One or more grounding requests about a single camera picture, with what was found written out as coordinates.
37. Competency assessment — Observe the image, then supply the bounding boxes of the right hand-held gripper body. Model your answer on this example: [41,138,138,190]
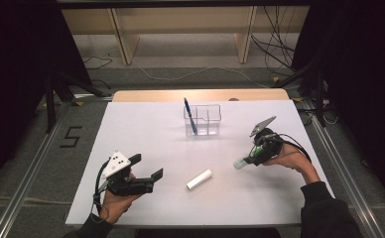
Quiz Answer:
[246,115,285,167]

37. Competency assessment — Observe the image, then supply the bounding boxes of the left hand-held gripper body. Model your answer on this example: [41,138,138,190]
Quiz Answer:
[100,151,156,196]

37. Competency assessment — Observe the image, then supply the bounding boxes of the green highlighter marker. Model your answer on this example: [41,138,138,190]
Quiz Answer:
[232,147,264,171]

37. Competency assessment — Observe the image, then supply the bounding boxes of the white glue stick tube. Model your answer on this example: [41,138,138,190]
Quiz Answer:
[185,169,213,191]

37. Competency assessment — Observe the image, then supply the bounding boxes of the clear plastic pen organizer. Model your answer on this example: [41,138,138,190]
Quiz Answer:
[183,103,222,137]

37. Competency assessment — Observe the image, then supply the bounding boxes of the blue ballpoint pen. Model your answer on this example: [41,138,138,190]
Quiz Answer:
[183,97,198,136]

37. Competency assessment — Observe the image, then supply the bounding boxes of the person's left hand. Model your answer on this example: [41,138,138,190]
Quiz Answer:
[98,172,143,225]

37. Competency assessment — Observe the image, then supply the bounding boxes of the person's right hand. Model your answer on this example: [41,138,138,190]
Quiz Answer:
[263,142,321,184]

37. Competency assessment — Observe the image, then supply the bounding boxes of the white table cover sheet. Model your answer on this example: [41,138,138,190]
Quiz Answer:
[64,99,335,228]

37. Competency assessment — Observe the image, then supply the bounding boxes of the wooden table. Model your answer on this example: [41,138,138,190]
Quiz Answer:
[112,88,291,103]

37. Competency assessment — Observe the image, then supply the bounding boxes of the black metal stand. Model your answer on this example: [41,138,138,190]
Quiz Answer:
[44,70,108,133]
[273,56,329,127]

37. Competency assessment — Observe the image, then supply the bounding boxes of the dark curtain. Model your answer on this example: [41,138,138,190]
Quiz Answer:
[0,0,93,196]
[292,0,385,214]

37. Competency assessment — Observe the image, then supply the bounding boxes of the wooden bench shelf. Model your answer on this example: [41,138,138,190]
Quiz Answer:
[61,5,311,65]

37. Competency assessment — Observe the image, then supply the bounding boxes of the right hand-held gripper cable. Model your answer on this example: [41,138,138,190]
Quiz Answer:
[277,133,313,164]

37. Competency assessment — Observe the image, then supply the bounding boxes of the hand-held gripper cable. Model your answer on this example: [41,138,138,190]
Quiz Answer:
[91,160,111,213]
[277,133,313,164]

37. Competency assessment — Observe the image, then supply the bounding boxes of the left hand-held gripper cable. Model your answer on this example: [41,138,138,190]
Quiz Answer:
[91,160,111,213]

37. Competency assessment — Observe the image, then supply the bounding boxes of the aluminium floor rail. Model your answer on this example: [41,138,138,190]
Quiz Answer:
[0,98,79,238]
[303,100,385,238]

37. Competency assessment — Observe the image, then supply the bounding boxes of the white floor cable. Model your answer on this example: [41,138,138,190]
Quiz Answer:
[136,63,272,89]

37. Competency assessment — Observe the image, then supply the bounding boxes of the bundle of black cables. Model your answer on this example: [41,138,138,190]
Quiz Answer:
[250,5,302,72]

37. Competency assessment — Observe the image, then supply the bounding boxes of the thin black floor cable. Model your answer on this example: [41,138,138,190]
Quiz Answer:
[82,55,114,70]

